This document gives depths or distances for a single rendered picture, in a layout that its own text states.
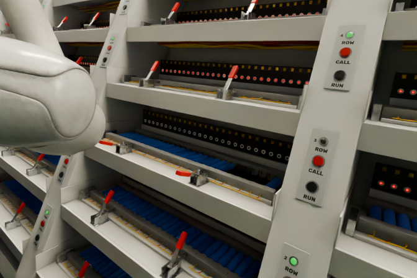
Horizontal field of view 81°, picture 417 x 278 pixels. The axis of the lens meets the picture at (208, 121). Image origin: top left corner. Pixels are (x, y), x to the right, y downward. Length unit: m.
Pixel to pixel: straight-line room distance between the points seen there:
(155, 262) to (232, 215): 0.22
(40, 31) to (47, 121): 0.25
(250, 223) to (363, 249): 0.17
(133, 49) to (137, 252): 0.62
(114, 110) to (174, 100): 0.31
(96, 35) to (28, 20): 0.58
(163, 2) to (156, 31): 0.25
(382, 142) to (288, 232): 0.20
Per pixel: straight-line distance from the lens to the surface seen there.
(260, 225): 0.48
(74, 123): 0.27
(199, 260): 0.61
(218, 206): 0.51
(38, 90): 0.26
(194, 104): 0.58
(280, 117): 0.48
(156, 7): 0.99
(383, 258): 0.47
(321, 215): 0.44
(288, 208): 0.45
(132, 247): 0.68
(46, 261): 0.96
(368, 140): 0.46
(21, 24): 0.49
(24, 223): 1.19
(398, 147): 0.46
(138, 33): 0.85
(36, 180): 1.07
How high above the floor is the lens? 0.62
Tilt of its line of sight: 7 degrees up
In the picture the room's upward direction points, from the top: 17 degrees clockwise
